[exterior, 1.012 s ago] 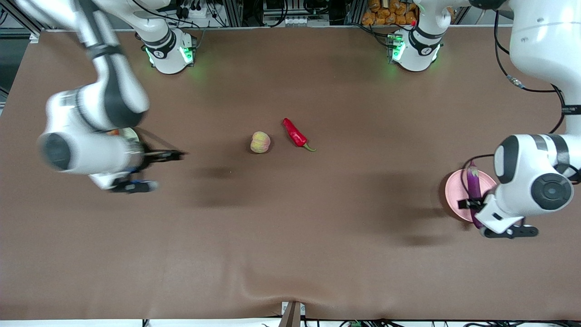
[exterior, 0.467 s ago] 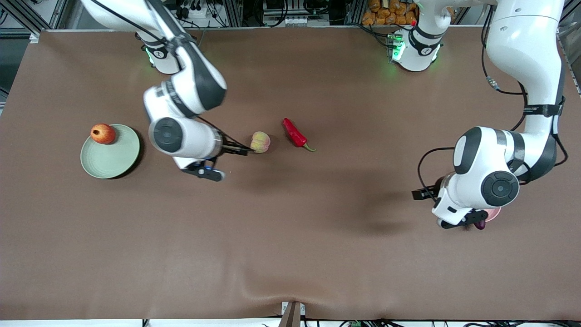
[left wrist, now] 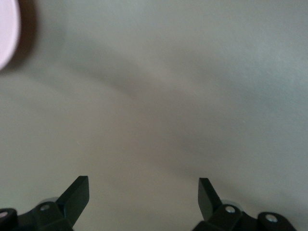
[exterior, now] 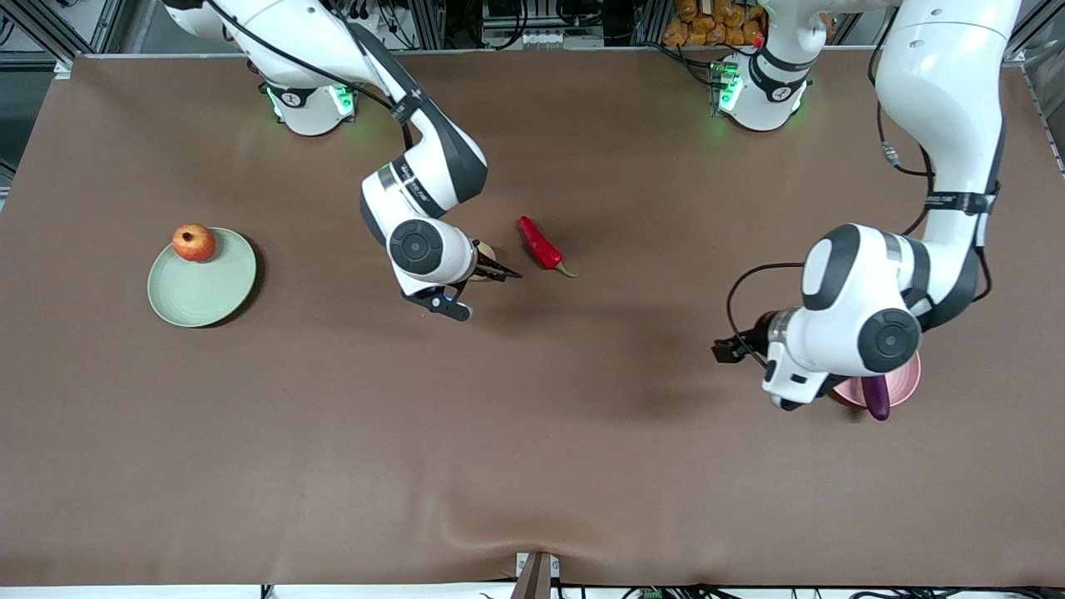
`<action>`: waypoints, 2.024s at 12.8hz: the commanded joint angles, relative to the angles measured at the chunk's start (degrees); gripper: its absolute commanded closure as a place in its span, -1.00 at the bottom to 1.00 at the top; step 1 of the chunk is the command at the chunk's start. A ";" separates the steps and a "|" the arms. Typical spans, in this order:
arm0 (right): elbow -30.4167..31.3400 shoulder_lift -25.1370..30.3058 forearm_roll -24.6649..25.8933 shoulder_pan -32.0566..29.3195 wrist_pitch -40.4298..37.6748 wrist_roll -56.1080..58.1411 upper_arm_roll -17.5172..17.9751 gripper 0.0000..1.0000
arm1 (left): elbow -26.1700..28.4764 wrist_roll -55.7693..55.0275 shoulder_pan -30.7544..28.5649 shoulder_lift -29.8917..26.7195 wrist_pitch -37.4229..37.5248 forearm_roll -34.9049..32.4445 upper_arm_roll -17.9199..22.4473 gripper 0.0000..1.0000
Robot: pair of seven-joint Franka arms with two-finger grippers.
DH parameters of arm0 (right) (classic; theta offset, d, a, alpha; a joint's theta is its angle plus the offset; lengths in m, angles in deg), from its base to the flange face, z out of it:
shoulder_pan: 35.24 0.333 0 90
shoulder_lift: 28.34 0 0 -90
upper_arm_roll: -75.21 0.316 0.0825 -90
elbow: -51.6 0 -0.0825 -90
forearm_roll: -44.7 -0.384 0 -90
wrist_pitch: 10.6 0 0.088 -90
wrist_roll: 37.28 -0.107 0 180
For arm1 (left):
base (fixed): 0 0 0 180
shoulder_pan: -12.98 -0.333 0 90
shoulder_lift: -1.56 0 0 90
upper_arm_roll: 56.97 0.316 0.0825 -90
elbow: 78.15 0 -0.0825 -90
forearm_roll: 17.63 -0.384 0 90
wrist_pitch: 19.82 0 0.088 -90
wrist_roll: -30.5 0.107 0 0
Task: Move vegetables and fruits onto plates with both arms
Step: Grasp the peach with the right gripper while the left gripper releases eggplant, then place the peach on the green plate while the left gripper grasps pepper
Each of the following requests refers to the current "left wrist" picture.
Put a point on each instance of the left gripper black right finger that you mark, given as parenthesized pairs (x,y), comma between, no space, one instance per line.
(209,204)

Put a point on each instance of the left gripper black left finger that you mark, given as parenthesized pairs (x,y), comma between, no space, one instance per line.
(69,202)

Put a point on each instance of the pink round plate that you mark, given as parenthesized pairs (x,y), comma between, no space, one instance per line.
(7,31)

